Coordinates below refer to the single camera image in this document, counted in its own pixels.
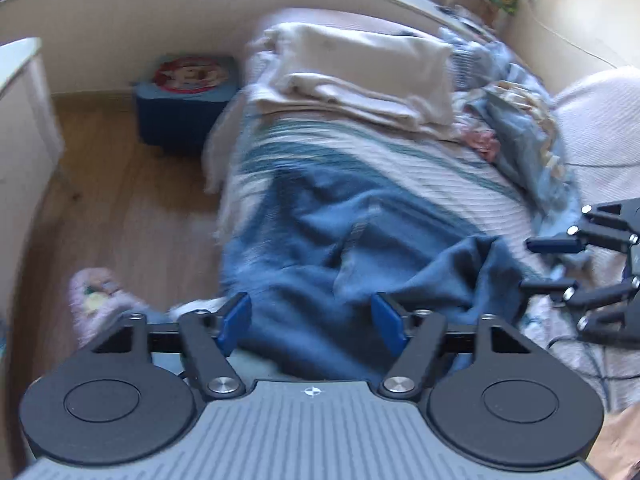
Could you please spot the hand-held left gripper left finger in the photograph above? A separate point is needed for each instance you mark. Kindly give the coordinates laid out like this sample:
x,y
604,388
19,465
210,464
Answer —
x,y
235,320

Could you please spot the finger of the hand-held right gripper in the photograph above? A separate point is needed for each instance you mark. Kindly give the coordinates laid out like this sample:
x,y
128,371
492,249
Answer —
x,y
555,246
542,285

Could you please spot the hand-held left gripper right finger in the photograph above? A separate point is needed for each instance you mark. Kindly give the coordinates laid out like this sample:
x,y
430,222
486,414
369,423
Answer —
x,y
387,320

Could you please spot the dark blue pants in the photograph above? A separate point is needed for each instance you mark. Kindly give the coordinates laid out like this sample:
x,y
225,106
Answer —
x,y
325,240

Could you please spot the white ribbed sweater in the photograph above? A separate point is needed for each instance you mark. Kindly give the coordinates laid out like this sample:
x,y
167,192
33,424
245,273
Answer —
x,y
360,60

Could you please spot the light blue sweatshirt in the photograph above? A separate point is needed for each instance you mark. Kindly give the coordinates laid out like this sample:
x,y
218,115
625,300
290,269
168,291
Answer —
x,y
520,125

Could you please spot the pink printed garment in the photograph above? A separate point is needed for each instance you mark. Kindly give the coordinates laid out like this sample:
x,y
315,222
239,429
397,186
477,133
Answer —
x,y
482,142

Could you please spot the cream printed garment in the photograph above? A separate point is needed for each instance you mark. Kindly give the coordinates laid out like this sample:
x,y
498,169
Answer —
x,y
537,110

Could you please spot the pink plush slipper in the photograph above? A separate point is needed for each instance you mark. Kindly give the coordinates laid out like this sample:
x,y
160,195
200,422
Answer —
x,y
90,300

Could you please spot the blue cartoon storage box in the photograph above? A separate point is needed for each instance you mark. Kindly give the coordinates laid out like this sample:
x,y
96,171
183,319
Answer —
x,y
175,115

